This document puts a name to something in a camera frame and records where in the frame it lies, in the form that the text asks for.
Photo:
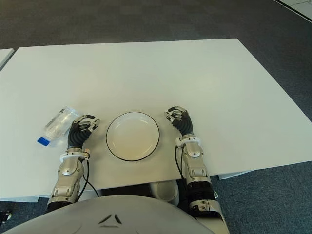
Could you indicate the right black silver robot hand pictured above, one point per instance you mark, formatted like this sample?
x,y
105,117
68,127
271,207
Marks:
x,y
185,123

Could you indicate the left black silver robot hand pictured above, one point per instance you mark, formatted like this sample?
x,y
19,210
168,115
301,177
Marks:
x,y
79,132

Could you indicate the clear water bottle blue cap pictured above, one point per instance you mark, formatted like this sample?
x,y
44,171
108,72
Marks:
x,y
57,124

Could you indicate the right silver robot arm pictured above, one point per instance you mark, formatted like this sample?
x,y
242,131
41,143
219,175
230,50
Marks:
x,y
197,170

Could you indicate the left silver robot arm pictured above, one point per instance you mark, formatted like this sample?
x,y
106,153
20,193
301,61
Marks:
x,y
68,173

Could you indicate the white plate black rim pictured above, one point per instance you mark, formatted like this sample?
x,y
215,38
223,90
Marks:
x,y
132,136

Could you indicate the white robot leg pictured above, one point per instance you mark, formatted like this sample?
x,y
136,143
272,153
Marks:
x,y
165,190

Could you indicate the grey robot torso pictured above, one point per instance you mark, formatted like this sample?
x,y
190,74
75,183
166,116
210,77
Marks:
x,y
97,219

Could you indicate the neighbouring white table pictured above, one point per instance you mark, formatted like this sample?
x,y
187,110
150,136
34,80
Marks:
x,y
5,57

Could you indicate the black caster stand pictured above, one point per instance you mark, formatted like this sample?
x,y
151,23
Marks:
x,y
5,216

